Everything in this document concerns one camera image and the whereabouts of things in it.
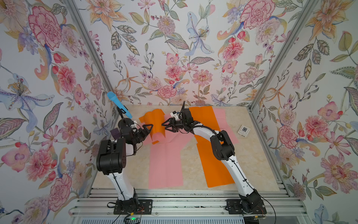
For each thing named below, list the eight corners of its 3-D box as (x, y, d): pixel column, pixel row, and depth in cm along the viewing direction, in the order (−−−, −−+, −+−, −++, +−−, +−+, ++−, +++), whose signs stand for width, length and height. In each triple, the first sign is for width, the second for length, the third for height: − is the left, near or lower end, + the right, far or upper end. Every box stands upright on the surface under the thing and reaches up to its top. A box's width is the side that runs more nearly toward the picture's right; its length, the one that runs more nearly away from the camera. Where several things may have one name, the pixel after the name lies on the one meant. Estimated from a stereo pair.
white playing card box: (237, 133, 107) (238, 131, 105) (241, 126, 111) (242, 124, 110) (245, 137, 105) (246, 135, 103) (249, 130, 109) (250, 128, 107)
